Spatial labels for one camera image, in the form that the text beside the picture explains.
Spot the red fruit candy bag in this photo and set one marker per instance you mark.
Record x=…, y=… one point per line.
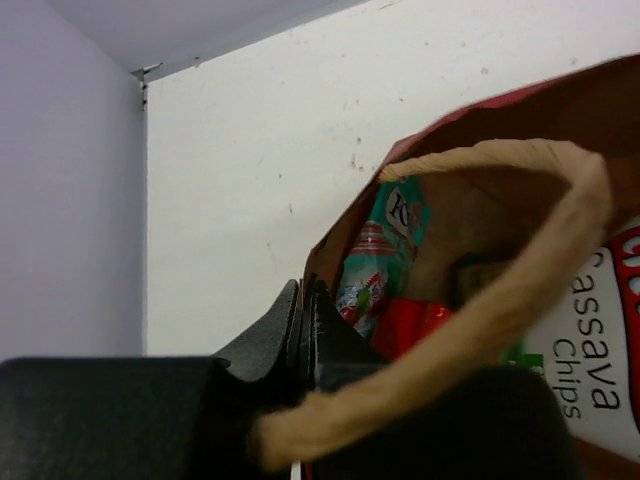
x=404, y=323

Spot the teal candy bag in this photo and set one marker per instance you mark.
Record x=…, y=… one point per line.
x=381, y=258

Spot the red paper bag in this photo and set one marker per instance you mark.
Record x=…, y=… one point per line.
x=542, y=176

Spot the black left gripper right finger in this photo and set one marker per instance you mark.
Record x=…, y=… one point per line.
x=499, y=423

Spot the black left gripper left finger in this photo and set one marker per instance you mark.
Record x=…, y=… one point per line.
x=121, y=418

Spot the green Chuba chips bag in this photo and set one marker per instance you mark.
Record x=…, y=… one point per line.
x=587, y=348

